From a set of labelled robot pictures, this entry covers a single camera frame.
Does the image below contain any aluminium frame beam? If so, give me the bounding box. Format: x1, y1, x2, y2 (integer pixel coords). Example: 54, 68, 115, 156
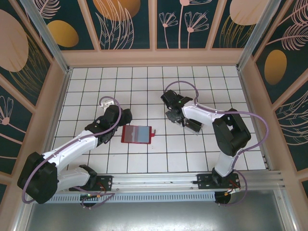
23, 169, 286, 193

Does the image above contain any grey metal sheet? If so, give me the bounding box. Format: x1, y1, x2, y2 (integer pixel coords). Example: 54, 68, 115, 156
14, 201, 295, 231

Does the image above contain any slotted grey cable duct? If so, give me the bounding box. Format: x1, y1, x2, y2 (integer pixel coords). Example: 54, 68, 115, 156
33, 192, 217, 203

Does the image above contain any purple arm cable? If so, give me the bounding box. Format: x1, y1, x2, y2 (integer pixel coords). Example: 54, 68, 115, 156
21, 96, 121, 209
165, 81, 270, 207

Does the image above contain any aluminium table edge rail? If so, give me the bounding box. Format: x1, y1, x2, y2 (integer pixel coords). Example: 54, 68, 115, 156
237, 68, 274, 172
36, 68, 72, 175

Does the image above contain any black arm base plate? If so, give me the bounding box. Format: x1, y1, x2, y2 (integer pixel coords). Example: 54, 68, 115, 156
196, 173, 241, 191
69, 175, 114, 192

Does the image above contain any black credit card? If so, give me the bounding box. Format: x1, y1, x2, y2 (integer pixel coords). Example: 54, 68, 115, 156
185, 119, 202, 128
186, 125, 204, 134

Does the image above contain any red leather card holder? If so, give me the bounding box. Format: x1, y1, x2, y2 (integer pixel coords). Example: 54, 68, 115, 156
121, 125, 156, 145

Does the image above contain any aluminium corner post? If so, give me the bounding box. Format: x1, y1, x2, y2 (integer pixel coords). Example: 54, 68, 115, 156
235, 0, 283, 72
19, 0, 74, 74

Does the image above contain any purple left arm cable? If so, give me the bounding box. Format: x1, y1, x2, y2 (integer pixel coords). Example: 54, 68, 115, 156
21, 96, 121, 209

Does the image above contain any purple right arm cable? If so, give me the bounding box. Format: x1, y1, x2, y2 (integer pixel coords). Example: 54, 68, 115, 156
165, 81, 270, 207

